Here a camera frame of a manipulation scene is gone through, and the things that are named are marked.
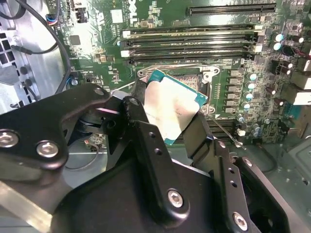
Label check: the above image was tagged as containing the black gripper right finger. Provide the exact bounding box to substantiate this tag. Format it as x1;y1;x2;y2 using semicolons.
184;112;310;233

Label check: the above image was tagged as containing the silver green CPU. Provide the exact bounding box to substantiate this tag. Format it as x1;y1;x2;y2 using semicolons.
143;68;209;146

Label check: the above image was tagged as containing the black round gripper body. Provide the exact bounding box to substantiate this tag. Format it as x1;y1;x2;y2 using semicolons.
50;154;231;233

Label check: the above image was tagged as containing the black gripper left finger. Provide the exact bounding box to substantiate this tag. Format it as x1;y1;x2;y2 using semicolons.
0;79;192;229

